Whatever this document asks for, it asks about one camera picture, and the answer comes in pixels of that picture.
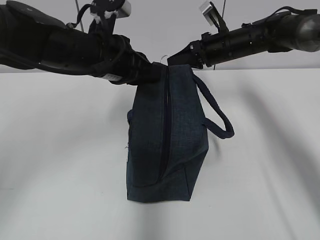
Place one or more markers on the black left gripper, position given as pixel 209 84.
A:
pixel 120 64

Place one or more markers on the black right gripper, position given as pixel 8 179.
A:
pixel 197 54

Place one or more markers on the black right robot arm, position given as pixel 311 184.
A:
pixel 284 30

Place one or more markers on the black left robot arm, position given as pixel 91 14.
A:
pixel 31 39

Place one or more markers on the navy blue lunch bag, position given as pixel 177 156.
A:
pixel 168 135

